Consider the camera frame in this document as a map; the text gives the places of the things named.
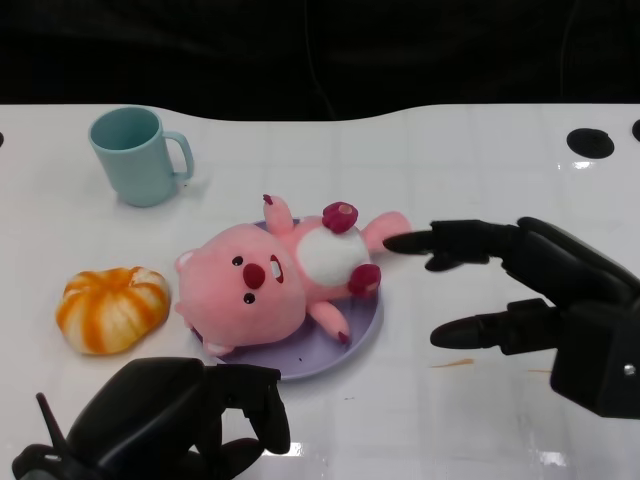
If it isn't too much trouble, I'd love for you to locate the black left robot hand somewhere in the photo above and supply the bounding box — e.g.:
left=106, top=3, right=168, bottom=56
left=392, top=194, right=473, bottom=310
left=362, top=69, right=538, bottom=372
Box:
left=64, top=357, right=291, bottom=480

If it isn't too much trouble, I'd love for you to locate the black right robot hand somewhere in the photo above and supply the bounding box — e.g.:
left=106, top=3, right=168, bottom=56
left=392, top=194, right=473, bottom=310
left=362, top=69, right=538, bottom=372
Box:
left=382, top=217, right=640, bottom=419

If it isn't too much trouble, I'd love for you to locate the pink plush beaver doll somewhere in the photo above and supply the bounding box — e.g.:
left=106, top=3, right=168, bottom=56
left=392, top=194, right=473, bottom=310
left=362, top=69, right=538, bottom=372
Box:
left=174, top=193, right=414, bottom=357

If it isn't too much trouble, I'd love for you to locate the lavender plastic plate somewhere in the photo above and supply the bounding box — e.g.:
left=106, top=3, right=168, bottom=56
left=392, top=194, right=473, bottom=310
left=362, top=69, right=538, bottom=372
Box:
left=189, top=217, right=385, bottom=382

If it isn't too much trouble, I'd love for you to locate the orange white striped pumpkin toy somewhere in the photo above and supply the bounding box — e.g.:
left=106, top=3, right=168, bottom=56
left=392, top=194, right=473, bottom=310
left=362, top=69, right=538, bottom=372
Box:
left=54, top=267, right=173, bottom=356

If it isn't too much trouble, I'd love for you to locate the light teal plastic mug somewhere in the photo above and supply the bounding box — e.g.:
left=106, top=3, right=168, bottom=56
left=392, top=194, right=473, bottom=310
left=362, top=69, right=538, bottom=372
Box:
left=88, top=105, right=195, bottom=208

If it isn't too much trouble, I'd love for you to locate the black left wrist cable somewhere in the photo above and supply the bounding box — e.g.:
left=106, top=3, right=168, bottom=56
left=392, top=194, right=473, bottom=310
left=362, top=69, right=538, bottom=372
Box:
left=35, top=392, right=67, bottom=451

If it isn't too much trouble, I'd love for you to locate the thin dark hanging cable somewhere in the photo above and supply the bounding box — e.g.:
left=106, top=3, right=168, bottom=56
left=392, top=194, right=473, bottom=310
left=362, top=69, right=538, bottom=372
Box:
left=558, top=0, right=574, bottom=105
left=305, top=0, right=338, bottom=121

